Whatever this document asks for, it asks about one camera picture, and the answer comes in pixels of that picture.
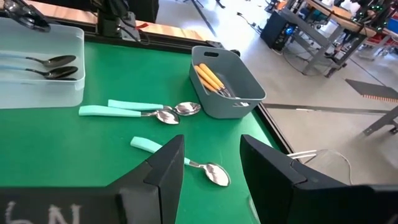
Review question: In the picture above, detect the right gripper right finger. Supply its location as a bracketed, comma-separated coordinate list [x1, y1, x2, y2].
[239, 134, 398, 224]

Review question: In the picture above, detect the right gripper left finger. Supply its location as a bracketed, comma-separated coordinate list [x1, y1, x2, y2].
[0, 134, 186, 224]

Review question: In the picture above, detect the teal-handled silver spoon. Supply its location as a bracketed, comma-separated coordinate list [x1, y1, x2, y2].
[108, 99, 202, 116]
[129, 136, 231, 187]
[78, 105, 180, 125]

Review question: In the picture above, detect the orange-handled silver spoon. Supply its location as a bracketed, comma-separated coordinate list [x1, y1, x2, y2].
[198, 63, 234, 98]
[198, 77, 220, 94]
[194, 64, 229, 97]

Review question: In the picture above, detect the frosted white plastic bin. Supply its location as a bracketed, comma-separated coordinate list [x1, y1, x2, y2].
[0, 17, 86, 110]

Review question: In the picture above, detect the gray-blue plastic bin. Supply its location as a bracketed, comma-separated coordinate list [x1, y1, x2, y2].
[188, 45, 267, 119]

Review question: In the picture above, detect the green table mat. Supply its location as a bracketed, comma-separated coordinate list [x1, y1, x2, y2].
[0, 40, 282, 224]

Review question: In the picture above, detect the gray table leg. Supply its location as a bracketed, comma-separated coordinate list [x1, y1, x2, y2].
[363, 105, 398, 136]

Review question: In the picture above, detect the black striped floor mat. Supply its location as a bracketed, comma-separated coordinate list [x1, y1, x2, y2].
[345, 78, 398, 103]

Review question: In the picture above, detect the black computer case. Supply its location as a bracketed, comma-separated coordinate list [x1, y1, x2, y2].
[260, 11, 295, 50]

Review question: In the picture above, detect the black stand leg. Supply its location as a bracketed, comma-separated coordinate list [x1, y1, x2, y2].
[183, 0, 226, 37]

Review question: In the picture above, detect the gray workbench with wooden top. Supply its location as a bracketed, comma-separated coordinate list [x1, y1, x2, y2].
[278, 0, 389, 78]

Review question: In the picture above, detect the black table frame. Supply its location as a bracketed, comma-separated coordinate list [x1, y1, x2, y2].
[46, 18, 295, 155]

